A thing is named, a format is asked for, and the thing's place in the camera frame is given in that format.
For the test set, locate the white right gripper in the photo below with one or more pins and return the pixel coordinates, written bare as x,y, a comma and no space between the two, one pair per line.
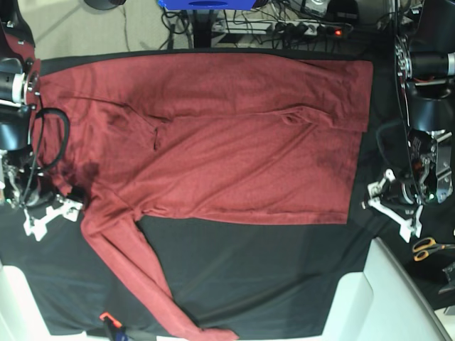
69,209

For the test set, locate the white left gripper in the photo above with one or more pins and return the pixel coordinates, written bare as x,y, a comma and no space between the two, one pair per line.
395,199

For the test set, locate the maroon long-sleeve T-shirt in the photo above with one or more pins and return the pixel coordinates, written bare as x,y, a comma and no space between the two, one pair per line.
229,137

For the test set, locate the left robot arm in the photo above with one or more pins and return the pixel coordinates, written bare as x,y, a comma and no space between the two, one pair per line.
424,82

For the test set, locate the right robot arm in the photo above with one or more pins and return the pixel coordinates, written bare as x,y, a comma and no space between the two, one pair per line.
24,184

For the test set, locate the black metal tool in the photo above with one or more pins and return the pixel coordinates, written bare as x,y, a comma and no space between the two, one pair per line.
449,274

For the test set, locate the white foam block left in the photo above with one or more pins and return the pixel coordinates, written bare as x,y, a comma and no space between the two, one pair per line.
20,316

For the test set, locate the orange black clamp bottom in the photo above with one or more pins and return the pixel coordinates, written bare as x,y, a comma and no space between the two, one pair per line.
115,331

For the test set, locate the black table cloth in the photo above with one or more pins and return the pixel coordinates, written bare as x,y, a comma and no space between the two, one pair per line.
259,281

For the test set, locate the black round base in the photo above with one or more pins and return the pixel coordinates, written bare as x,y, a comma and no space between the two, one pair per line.
104,5

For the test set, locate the blue plastic bin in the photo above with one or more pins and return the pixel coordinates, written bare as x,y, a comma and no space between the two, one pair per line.
206,4

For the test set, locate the white power strip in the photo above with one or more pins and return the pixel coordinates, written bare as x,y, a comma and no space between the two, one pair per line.
244,26

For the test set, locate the yellow-handled scissors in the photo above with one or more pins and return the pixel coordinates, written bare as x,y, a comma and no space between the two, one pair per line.
425,247

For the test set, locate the black stand post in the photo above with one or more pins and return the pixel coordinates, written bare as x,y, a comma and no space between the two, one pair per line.
202,23

